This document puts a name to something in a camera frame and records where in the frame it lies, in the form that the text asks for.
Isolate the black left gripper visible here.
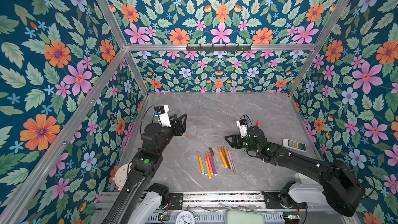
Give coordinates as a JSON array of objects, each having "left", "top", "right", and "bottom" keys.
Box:
[{"left": 154, "top": 113, "right": 186, "bottom": 156}]

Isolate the purple highlighter pen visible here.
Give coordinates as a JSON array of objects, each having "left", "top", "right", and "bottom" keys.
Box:
[{"left": 210, "top": 156, "right": 217, "bottom": 176}]

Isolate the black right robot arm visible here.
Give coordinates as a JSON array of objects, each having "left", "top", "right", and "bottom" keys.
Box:
[{"left": 224, "top": 125, "right": 365, "bottom": 217}]

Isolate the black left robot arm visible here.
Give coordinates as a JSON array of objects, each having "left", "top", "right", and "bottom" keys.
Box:
[{"left": 103, "top": 114, "right": 187, "bottom": 224}]

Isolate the blue highlighter pen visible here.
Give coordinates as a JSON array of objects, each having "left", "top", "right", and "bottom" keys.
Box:
[{"left": 201, "top": 154, "right": 208, "bottom": 176}]

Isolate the dark brown marker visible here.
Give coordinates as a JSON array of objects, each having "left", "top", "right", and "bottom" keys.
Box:
[{"left": 221, "top": 146, "right": 231, "bottom": 169}]

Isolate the orange highlighter right group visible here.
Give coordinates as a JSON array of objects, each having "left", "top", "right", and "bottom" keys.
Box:
[{"left": 218, "top": 147, "right": 228, "bottom": 168}]

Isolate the brown cap beige marker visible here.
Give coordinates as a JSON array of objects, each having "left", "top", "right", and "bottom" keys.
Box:
[{"left": 209, "top": 147, "right": 219, "bottom": 170}]

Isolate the red highlighter in row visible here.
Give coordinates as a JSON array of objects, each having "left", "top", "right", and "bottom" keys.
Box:
[{"left": 206, "top": 152, "right": 214, "bottom": 176}]

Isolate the orange highlighter far left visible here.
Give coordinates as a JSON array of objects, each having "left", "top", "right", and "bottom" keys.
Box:
[{"left": 197, "top": 151, "right": 205, "bottom": 174}]

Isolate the white remote control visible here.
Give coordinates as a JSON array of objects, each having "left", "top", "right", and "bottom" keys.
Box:
[{"left": 283, "top": 139, "right": 307, "bottom": 152}]

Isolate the beige round timer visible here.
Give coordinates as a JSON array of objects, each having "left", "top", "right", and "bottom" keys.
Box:
[{"left": 113, "top": 163, "right": 130, "bottom": 191}]

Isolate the pale green box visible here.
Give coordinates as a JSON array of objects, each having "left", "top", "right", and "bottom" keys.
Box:
[{"left": 225, "top": 209, "right": 265, "bottom": 224}]

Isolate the white alarm clock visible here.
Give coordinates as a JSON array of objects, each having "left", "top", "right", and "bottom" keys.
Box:
[{"left": 175, "top": 211, "right": 195, "bottom": 224}]

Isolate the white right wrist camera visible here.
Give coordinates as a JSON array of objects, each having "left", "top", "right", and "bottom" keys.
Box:
[{"left": 236, "top": 118, "right": 248, "bottom": 138}]

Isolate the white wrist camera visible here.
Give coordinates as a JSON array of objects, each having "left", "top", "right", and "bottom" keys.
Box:
[
  {"left": 154, "top": 105, "right": 171, "bottom": 128},
  {"left": 236, "top": 118, "right": 248, "bottom": 138}
]

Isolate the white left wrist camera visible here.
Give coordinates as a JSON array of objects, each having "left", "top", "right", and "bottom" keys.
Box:
[{"left": 154, "top": 105, "right": 171, "bottom": 128}]

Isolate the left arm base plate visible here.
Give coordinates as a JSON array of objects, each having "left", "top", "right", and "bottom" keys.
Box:
[{"left": 139, "top": 183, "right": 184, "bottom": 211}]

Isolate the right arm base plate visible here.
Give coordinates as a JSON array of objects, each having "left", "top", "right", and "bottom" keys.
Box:
[{"left": 261, "top": 181, "right": 308, "bottom": 209}]

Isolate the black hook rail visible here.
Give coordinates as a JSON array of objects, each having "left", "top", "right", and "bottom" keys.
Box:
[{"left": 186, "top": 44, "right": 252, "bottom": 52}]

